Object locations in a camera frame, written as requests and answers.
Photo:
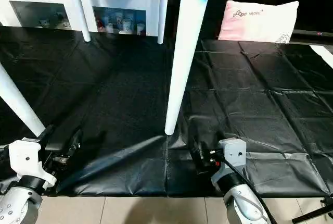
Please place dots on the pink printed pillow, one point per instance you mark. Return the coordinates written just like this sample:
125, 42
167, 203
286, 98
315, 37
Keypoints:
257, 22

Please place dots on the black work mat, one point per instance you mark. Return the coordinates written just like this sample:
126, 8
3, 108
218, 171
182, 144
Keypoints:
260, 104

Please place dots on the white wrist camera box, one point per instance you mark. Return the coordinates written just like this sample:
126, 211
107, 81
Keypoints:
28, 161
232, 156

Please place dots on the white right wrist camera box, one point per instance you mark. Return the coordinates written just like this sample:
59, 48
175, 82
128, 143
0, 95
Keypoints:
232, 156

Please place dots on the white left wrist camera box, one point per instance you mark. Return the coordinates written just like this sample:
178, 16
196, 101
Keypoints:
28, 161

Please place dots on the black tripod stand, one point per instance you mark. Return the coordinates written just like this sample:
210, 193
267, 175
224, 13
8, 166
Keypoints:
315, 211

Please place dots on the white glass-door cabinet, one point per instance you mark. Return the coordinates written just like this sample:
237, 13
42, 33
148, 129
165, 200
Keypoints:
41, 5

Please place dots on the black sofa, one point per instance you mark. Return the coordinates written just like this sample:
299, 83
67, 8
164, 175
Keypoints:
223, 5

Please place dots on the white plastic table leg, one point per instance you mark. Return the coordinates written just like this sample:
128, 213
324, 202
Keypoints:
182, 52
78, 10
21, 104
163, 13

